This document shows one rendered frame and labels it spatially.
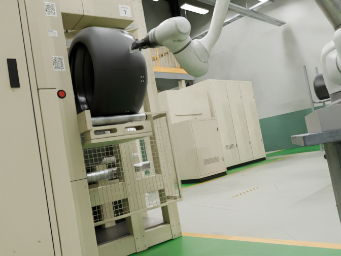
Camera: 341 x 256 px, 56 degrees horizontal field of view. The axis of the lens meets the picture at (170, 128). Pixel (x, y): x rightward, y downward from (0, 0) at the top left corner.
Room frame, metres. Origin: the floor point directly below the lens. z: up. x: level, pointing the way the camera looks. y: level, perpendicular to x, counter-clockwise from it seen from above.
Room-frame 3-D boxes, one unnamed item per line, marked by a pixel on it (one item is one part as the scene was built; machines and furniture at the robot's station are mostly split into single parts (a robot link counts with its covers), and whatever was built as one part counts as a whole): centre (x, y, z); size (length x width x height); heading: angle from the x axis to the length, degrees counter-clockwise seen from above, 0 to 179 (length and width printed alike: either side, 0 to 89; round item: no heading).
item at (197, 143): (6.79, -0.52, 0.62); 0.90 x 0.56 x 1.25; 135
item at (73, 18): (2.13, 0.43, 1.71); 0.61 x 0.25 x 0.15; 126
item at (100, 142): (1.82, 0.36, 0.80); 0.37 x 0.36 x 0.02; 36
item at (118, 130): (1.71, 0.27, 0.83); 0.36 x 0.09 x 0.06; 126
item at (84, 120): (1.71, 0.50, 0.90); 0.40 x 0.03 x 0.10; 36
